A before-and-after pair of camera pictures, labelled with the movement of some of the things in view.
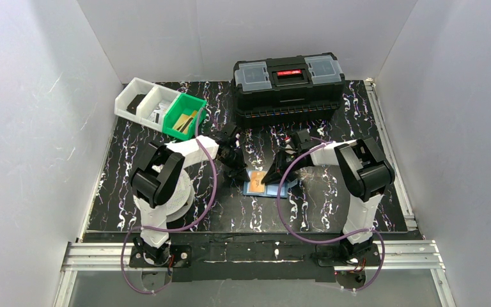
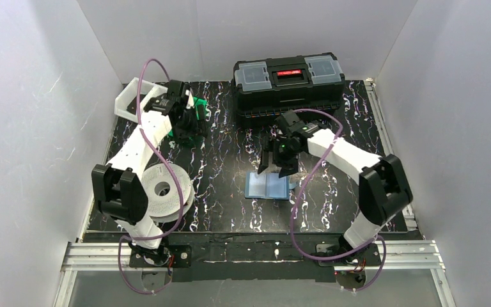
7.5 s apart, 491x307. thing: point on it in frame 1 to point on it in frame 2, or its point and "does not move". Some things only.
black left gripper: x=234 y=156 to x=188 y=123
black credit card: x=136 y=101 does not move
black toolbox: x=289 y=90 does not move
